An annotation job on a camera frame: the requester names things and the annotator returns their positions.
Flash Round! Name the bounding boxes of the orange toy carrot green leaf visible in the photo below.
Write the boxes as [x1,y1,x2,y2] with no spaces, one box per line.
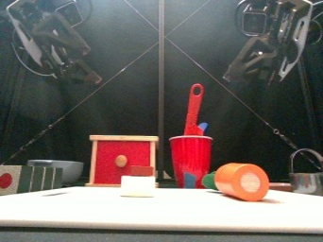
[200,162,271,202]

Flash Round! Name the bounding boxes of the grey bowl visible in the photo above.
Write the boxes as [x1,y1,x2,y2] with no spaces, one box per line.
[25,159,85,184]

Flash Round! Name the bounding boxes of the red plastic spatula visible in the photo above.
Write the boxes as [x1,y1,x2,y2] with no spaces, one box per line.
[182,82,205,137]

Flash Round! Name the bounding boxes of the blue plastic utensil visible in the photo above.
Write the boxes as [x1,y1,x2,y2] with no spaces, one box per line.
[196,122,209,135]

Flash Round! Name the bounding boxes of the red wooden box with knob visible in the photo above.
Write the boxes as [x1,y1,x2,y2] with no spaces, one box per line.
[85,134,160,187]

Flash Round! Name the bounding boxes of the red plastic cup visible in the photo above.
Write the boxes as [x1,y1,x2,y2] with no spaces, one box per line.
[168,135,214,189]

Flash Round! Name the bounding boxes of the green white striped block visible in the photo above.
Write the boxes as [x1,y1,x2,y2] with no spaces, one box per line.
[0,164,64,197]

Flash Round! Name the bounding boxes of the white toy block red top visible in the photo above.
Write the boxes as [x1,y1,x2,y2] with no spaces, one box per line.
[120,164,156,199]

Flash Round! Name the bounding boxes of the white cutting board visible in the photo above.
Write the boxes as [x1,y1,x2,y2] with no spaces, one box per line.
[0,185,323,234]

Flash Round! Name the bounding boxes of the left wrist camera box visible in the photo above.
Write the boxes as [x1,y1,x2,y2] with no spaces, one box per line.
[53,1,86,28]

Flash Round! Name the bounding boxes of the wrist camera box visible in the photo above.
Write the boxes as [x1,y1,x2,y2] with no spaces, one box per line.
[237,1,276,38]
[53,1,86,28]

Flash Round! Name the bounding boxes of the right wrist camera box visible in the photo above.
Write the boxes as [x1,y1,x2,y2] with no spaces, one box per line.
[237,1,276,38]

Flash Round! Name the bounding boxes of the thin steel diagonal cable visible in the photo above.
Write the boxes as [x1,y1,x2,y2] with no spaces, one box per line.
[0,0,212,165]
[122,0,323,173]

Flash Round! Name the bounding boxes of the dark vertical frame pole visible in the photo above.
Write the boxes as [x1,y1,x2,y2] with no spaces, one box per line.
[157,0,166,182]

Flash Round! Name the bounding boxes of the small metal pot with handle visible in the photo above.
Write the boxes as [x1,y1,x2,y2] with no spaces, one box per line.
[288,147,323,197]

